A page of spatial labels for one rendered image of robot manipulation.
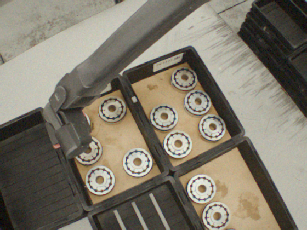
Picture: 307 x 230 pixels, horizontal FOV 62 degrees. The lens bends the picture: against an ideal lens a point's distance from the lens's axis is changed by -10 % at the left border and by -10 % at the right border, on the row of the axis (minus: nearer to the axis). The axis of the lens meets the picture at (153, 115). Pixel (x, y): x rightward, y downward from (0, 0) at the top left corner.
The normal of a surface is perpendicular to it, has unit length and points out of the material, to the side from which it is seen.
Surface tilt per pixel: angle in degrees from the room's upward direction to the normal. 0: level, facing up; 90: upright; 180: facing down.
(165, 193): 0
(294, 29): 0
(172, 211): 0
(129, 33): 44
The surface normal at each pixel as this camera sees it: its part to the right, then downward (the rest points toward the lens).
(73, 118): 0.65, -0.59
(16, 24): 0.05, -0.35
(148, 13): -0.56, 0.05
